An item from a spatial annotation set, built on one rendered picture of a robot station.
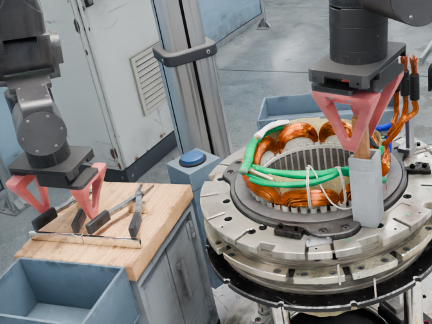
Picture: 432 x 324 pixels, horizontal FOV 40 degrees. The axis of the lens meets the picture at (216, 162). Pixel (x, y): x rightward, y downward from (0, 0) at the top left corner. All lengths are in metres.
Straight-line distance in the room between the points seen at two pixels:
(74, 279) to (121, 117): 2.31
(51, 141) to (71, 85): 2.41
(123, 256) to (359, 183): 0.32
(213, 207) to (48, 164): 0.22
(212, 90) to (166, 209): 0.40
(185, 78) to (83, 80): 1.90
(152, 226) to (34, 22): 0.31
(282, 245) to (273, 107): 0.52
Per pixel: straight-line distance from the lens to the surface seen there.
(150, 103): 3.27
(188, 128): 1.22
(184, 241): 0.93
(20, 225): 3.21
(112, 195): 0.95
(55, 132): 0.72
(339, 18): 0.60
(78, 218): 0.85
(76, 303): 0.87
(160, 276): 0.87
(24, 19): 0.73
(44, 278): 0.87
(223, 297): 1.13
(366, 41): 0.60
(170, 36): 1.17
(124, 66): 3.11
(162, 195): 0.91
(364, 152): 0.67
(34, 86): 0.75
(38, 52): 0.76
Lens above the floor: 1.51
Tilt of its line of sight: 28 degrees down
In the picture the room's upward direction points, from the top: 11 degrees counter-clockwise
